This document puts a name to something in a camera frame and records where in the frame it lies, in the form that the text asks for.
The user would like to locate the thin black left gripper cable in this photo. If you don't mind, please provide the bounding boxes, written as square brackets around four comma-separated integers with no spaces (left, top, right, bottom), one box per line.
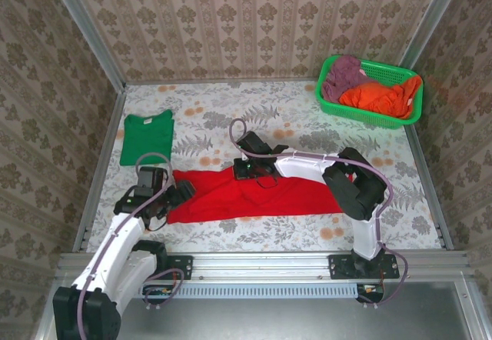
[142,201,167,234]

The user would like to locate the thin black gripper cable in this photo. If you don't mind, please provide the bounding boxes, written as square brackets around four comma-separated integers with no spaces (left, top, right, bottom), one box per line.
[254,165,281,188]
[142,201,167,234]

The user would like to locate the red t-shirt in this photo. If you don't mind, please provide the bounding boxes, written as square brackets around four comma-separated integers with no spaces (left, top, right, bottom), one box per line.
[166,168,345,225]

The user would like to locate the grey slotted cable duct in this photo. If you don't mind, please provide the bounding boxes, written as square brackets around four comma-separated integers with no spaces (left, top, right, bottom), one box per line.
[141,282,364,299]

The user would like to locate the folded green t-shirt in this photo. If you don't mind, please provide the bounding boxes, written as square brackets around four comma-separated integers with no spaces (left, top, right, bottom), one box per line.
[118,109,176,167]

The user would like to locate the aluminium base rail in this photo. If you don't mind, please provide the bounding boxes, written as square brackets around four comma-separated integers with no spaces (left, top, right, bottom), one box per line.
[57,253,472,279]

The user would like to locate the thin black right gripper cable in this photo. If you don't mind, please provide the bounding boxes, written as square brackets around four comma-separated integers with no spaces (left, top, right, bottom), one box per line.
[254,165,281,188]

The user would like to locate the grey metal panel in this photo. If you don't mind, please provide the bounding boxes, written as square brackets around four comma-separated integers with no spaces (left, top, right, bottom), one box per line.
[34,278,492,340]

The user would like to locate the purple t-shirt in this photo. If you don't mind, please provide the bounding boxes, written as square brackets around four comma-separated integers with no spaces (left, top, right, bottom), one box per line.
[321,55,380,103]

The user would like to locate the aluminium frame post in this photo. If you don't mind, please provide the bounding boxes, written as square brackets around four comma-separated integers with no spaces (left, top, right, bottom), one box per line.
[44,0,128,92]
[399,0,468,72]

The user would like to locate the orange t-shirt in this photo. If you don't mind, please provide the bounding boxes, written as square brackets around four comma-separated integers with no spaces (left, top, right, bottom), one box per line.
[338,75,423,120]

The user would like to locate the aluminium table side rail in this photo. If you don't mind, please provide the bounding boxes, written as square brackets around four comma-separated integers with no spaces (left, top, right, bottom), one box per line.
[405,124,455,251]
[72,84,128,252]

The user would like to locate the green plastic basket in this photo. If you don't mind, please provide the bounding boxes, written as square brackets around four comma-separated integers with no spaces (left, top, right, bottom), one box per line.
[314,54,424,130]

